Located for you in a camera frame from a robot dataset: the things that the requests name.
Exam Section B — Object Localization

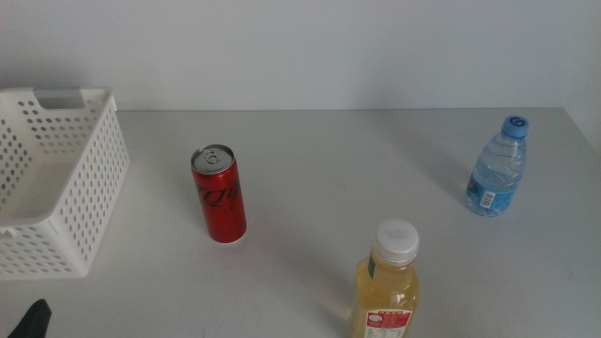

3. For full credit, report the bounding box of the clear water bottle blue cap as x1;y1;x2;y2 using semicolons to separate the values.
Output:
465;115;531;218

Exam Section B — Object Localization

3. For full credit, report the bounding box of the yellow juice bottle white cap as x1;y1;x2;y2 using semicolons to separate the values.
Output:
347;218;421;338

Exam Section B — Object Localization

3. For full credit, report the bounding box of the white perforated plastic basket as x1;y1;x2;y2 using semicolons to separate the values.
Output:
0;85;131;282

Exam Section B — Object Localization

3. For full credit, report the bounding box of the red soda can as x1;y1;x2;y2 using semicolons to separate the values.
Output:
190;143;248;244

